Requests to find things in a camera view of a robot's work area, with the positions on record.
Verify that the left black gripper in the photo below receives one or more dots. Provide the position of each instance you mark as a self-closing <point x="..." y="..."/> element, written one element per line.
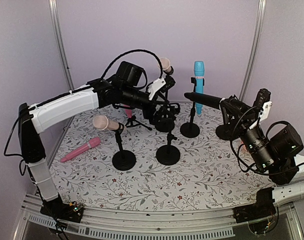
<point x="149" y="113"/>

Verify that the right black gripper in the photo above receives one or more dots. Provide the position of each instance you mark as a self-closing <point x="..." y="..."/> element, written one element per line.
<point x="243" y="122"/>

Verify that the black microphone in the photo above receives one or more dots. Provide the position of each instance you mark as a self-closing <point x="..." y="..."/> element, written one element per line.
<point x="204" y="99"/>

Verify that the round stand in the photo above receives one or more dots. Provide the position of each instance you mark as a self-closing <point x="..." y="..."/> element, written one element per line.
<point x="224" y="132"/>
<point x="123" y="160"/>
<point x="191" y="129"/>
<point x="164" y="107"/>
<point x="168" y="154"/>

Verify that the beige microphone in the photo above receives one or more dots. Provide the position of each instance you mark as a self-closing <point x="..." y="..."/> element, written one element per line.
<point x="102" y="122"/>
<point x="166" y="66"/>

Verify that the short pink microphone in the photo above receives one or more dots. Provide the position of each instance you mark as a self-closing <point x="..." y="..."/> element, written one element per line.
<point x="92" y="143"/>

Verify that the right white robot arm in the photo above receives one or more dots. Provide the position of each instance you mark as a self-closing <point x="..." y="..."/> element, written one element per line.
<point x="277" y="157"/>

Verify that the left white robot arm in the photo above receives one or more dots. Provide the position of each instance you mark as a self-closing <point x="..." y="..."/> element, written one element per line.
<point x="120" y="90"/>

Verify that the tall pink microphone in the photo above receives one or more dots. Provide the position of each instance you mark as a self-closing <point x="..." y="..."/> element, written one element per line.
<point x="128" y="111"/>

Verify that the blue microphone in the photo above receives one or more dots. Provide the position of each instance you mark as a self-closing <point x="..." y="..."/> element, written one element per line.
<point x="199" y="73"/>

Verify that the orange patterned small bowl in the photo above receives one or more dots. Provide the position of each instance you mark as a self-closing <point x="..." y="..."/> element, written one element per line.
<point x="244" y="147"/>

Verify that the floral table mat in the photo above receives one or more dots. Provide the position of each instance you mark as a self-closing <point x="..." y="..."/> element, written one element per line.
<point x="206" y="176"/>

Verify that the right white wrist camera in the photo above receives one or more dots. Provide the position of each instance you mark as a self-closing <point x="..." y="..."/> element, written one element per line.
<point x="264" y="113"/>

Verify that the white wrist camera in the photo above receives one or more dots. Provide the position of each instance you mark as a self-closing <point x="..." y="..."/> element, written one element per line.
<point x="155" y="86"/>
<point x="264" y="113"/>

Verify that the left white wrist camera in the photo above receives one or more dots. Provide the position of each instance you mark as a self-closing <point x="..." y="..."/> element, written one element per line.
<point x="155" y="86"/>

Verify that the black tripod shock-mount stand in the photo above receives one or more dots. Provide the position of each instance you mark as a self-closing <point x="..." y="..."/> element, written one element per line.
<point x="133" y="122"/>

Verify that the right aluminium frame post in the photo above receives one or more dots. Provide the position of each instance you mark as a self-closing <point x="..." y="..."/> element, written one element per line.
<point x="255" y="44"/>

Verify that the aluminium frame post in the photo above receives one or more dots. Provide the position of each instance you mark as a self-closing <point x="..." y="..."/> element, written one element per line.
<point x="60" y="44"/>
<point x="255" y="44"/>

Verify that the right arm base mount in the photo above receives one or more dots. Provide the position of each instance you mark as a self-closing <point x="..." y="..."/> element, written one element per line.
<point x="263" y="207"/>

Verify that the front aluminium rail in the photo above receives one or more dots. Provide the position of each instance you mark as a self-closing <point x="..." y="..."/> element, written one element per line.
<point x="211" y="224"/>

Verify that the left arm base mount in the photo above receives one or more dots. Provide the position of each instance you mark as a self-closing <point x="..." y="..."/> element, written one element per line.
<point x="62" y="211"/>

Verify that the left aluminium frame post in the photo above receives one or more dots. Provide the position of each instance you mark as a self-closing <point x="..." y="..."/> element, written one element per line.
<point x="60" y="44"/>

